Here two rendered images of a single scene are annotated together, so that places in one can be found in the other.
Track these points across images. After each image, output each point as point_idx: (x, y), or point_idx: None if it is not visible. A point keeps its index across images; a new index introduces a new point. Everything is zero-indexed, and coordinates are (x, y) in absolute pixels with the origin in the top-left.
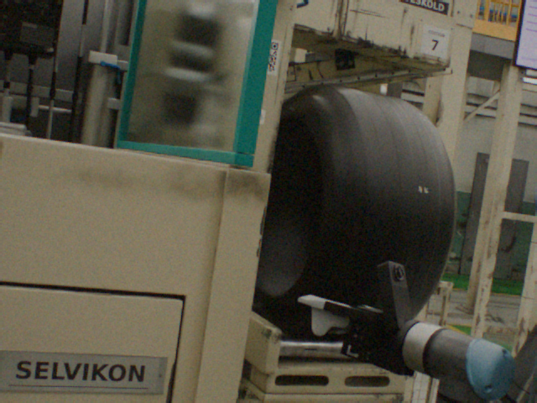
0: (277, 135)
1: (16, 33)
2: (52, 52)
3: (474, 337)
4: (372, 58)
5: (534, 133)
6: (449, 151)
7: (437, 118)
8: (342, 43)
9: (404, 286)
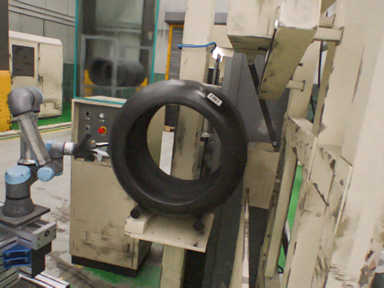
0: (176, 106)
1: None
2: None
3: (56, 141)
4: (263, 46)
5: None
6: (354, 140)
7: (354, 87)
8: (239, 47)
9: (84, 137)
